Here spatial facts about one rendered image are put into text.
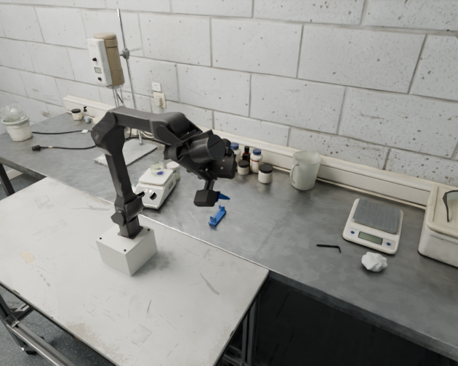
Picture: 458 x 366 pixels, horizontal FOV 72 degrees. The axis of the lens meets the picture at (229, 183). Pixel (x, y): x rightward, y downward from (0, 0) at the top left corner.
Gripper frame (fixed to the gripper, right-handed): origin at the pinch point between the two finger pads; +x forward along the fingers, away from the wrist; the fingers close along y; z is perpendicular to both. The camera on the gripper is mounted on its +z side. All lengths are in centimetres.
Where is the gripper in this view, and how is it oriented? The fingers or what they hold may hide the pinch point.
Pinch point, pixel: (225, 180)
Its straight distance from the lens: 84.5
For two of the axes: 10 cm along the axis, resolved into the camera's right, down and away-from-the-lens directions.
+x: 6.1, 4.0, 6.8
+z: 7.5, -0.4, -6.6
